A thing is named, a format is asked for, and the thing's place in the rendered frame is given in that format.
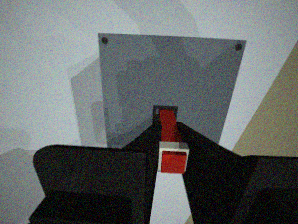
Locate grey sloped panel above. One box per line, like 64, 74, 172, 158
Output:
98, 33, 247, 149

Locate red square peg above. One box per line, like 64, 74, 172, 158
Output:
158, 109, 189, 174

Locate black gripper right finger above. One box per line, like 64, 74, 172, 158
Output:
176, 122, 298, 224

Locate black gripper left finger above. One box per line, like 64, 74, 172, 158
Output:
33, 121, 162, 224

